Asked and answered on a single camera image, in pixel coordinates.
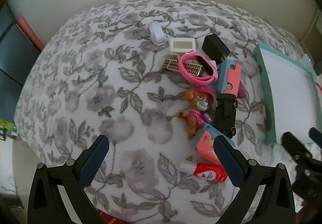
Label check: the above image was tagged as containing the red glue bottle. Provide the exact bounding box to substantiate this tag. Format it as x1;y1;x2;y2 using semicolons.
179;160;228;183

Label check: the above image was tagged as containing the coral blue token case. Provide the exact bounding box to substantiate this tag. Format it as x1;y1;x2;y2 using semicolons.
190;124;235;166

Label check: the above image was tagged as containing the black toy car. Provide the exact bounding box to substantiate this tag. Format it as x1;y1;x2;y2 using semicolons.
214;93;238;139

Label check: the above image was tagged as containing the pink pup toy figure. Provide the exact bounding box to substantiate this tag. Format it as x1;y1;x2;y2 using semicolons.
176;86;215;137

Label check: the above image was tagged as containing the pink smart watch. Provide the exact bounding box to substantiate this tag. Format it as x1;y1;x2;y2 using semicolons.
177;51;218;86

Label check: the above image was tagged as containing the gold patterned harmonica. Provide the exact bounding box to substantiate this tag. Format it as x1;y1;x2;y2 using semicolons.
162;59;204;77

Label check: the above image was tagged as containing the white usb charger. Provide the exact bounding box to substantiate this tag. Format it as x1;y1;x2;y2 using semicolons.
208;60;217;73

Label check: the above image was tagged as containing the black power adapter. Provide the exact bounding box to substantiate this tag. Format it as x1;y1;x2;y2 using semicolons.
201;34;230;64

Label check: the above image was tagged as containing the white smart band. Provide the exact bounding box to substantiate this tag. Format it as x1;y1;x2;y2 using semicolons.
149;22;167;46

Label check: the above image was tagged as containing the teal cardboard tray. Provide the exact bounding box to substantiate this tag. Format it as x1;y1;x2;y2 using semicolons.
254;44;321;145

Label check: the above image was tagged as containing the floral grey white blanket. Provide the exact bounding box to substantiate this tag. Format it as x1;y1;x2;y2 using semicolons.
14;0;303;223

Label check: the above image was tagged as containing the red pink rolled mat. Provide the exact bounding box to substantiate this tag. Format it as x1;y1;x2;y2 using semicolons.
17;16;45;51

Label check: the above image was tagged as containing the white square frame box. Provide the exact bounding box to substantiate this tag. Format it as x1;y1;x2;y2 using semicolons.
169;38;196;56

